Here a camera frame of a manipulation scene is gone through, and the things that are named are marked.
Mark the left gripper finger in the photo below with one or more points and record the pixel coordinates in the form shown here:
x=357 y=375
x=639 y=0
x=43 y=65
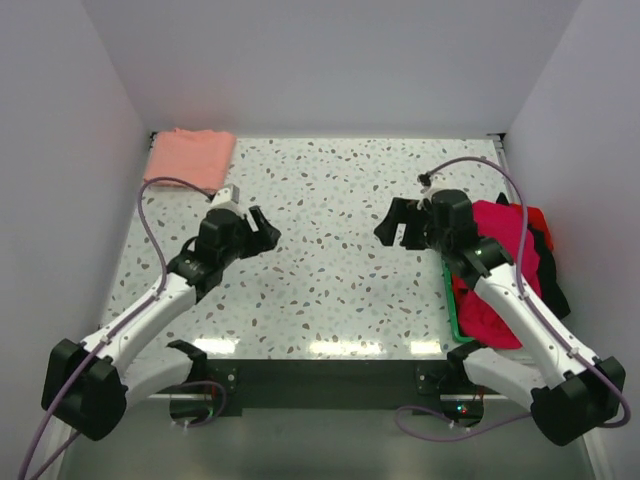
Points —
x=264 y=227
x=252 y=220

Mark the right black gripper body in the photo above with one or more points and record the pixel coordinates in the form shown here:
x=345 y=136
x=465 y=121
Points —
x=428 y=225

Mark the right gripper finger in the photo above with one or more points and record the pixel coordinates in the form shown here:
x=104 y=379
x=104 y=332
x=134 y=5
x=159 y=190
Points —
x=414 y=236
x=396 y=215

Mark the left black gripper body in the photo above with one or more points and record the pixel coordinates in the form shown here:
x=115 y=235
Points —
x=247 y=244

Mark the salmon pink t shirt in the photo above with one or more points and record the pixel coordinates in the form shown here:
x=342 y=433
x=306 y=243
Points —
x=201 y=158

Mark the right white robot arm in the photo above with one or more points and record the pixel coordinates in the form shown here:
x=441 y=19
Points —
x=569 y=390

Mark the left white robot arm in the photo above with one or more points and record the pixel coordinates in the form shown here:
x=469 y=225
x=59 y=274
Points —
x=88 y=385

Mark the green plastic bin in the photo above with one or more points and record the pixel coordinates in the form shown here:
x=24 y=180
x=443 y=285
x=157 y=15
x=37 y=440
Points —
x=457 y=333

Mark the red t shirt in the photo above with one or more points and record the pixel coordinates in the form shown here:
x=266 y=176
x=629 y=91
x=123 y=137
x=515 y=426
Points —
x=536 y=223

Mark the black t shirt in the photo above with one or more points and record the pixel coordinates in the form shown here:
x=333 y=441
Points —
x=503 y=222

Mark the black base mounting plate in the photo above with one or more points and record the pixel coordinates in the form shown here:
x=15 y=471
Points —
x=231 y=387

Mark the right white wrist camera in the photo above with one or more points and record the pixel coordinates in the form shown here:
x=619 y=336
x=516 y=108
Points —
x=431 y=183

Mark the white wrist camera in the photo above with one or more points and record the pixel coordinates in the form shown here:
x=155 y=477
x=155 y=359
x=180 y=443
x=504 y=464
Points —
x=228 y=197
x=431 y=183

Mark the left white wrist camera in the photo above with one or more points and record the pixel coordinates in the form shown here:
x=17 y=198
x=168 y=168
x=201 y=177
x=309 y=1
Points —
x=228 y=197

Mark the aluminium rail frame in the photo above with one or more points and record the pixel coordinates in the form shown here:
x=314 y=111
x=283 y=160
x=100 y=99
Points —
x=329 y=291

